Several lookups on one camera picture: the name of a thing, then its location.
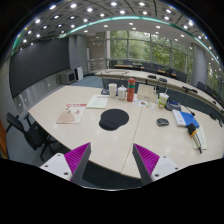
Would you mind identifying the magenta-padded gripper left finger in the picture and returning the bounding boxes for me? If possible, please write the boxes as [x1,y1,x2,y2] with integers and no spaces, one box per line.
[39,142,92,185]

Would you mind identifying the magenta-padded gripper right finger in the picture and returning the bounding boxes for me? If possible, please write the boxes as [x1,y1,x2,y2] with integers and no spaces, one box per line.
[131,142,183,187]

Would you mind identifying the black computer mouse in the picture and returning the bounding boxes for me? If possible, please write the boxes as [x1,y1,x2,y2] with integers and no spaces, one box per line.
[156,117,170,127]

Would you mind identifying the black mouse pad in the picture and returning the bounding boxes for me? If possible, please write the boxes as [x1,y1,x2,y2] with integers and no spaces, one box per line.
[98,108,130,132]

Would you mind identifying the red and white magazine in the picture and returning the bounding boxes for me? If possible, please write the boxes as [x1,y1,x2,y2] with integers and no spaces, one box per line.
[55,102,88,125]

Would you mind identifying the black office chair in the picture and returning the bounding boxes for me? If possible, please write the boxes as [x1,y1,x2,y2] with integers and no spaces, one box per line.
[5,111,59,163]

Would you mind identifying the black handheld microphone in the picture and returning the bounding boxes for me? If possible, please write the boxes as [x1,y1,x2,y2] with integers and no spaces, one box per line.
[187,122,204,155]

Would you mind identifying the blue and white book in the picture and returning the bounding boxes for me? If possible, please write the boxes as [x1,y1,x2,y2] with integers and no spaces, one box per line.
[171,109,201,129]

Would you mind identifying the colourful sticker sheet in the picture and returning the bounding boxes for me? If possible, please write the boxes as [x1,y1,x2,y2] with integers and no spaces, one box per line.
[132,98,156,110]

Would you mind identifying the white paper sheet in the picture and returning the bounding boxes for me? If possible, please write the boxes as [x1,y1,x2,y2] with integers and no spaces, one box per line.
[193,124,208,151]

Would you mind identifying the white paper document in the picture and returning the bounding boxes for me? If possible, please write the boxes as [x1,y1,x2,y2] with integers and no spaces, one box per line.
[85,94,110,110]

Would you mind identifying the green printed cup with straw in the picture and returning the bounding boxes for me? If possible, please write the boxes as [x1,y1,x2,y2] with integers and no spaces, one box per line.
[157,92,170,110]

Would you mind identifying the white compartment box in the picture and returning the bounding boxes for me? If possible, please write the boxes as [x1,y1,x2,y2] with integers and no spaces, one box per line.
[136,83,159,104]

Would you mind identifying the red bottle with green band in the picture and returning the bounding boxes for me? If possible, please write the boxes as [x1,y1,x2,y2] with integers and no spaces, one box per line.
[126,77,137,103]

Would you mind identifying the white paper cup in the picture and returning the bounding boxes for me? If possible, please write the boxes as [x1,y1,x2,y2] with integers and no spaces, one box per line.
[108,82,118,99]

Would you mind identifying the white leaning board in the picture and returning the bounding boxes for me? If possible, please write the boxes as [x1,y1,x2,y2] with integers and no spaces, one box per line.
[75,65,84,81]

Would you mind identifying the dark conference chairs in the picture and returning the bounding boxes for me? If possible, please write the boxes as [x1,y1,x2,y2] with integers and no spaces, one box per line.
[108,59,224,108]

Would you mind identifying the ceiling lights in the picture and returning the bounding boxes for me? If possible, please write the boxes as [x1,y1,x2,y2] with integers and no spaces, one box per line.
[16,1,214,48]

